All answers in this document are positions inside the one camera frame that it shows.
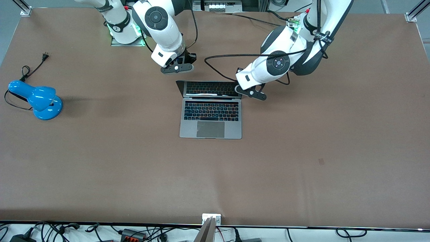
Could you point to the aluminium camera profile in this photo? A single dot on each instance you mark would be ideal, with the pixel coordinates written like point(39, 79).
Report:
point(205, 233)

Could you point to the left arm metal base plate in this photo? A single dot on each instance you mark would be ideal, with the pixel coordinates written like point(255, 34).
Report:
point(289, 30)

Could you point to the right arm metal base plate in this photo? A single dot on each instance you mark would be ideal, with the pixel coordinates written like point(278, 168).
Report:
point(116, 43)

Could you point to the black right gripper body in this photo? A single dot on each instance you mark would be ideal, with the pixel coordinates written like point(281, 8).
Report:
point(190, 58)

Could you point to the aluminium corner post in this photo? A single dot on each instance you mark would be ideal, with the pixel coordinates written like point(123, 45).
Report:
point(413, 15)
point(26, 11)

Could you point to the grey power strip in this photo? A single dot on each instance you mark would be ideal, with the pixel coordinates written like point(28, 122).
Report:
point(216, 6)

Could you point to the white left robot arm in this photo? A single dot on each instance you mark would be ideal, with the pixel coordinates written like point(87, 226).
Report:
point(258, 72)

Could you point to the grey box orange connectors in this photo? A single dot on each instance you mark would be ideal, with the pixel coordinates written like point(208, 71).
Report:
point(129, 233)

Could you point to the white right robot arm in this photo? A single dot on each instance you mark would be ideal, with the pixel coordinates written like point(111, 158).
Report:
point(161, 30)

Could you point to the black power adapter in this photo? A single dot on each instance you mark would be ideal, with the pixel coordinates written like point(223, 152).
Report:
point(22, 238)

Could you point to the grey laptop computer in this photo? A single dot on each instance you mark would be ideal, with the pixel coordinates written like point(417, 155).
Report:
point(210, 129)

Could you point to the black plug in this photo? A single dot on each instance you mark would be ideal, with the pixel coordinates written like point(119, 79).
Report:
point(237, 237)

